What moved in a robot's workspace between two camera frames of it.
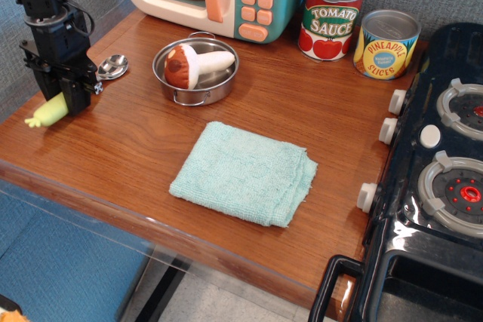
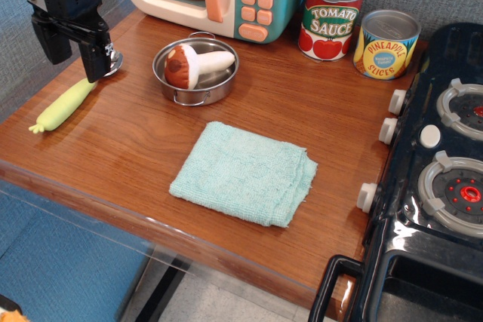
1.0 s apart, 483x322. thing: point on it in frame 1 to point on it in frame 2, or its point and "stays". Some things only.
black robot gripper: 59,45 to 71,4
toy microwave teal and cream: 255,1 stays
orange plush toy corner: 10,311 stays
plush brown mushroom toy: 183,64 stays
